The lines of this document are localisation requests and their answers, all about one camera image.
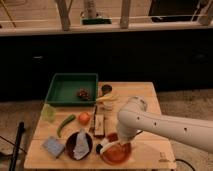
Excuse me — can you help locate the black floor cable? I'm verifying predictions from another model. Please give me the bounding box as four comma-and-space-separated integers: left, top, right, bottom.
174, 158, 198, 171

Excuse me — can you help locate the black pole stand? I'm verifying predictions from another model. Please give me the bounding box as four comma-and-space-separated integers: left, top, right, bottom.
9, 122, 25, 171

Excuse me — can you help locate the wooden block with slot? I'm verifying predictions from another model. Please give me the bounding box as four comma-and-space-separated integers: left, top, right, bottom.
94, 114, 105, 136

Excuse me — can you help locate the small dark cup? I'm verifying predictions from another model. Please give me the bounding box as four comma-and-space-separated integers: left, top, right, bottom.
101, 84, 112, 95

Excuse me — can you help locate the green chili pepper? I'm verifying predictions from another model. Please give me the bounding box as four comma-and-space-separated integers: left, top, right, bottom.
57, 114, 76, 137

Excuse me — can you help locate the brown pinecone object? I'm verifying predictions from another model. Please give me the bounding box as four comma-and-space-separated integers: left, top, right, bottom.
77, 89, 90, 101

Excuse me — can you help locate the blue sponge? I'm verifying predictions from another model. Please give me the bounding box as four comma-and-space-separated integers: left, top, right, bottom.
42, 136, 65, 158

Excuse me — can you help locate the red bowl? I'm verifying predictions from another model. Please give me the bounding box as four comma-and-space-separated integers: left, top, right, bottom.
98, 132, 132, 165

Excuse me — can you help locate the crumpled white cloth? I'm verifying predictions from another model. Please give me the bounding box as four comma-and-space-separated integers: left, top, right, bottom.
73, 129, 89, 160

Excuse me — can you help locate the dark brown plate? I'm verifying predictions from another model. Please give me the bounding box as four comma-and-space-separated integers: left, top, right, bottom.
65, 132, 93, 160

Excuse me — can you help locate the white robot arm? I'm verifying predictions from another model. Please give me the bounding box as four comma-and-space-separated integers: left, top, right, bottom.
116, 96, 213, 153

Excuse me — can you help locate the orange tomato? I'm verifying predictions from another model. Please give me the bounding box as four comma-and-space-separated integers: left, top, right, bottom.
78, 112, 90, 125

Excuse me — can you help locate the green base stand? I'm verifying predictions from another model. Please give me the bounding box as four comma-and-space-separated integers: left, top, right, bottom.
82, 18, 111, 25

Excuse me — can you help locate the green plastic tray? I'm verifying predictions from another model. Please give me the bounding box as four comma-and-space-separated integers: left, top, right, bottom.
45, 73, 98, 106

